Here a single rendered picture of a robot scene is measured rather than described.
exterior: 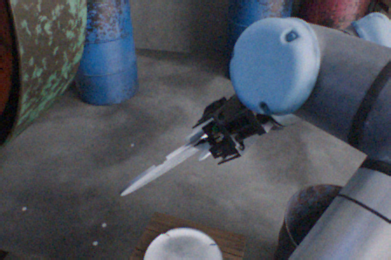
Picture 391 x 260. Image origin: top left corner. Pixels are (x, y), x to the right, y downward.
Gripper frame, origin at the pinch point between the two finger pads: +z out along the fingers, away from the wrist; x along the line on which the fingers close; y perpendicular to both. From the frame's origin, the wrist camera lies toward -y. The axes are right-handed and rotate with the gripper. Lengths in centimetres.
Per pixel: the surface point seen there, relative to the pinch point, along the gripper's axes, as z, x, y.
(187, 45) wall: 198, -66, -240
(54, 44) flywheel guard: 3.5, -27.8, 11.1
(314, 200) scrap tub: 34, 58, -63
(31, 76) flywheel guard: 5.1, -24.8, 16.9
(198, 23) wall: 169, -77, -245
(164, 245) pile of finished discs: 64, 32, -9
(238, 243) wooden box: 49, 49, -27
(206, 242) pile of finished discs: 55, 41, -20
